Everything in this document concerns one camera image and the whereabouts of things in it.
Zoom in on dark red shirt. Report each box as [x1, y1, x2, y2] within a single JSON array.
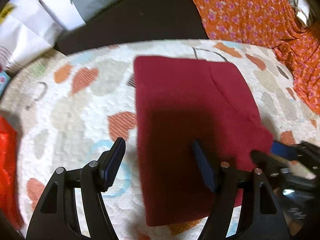
[[134, 56, 273, 226]]

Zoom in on red plastic bag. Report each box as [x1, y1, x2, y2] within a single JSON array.
[[0, 117, 23, 230]]

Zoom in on white heart-patterned quilt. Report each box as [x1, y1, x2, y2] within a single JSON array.
[[1, 40, 319, 239]]

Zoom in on orange floral fabric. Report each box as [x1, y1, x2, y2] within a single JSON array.
[[193, 0, 319, 114]]

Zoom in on light blue printed box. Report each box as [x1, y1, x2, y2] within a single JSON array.
[[0, 71, 11, 96]]

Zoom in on black cushion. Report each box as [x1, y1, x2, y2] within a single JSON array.
[[54, 0, 208, 55]]

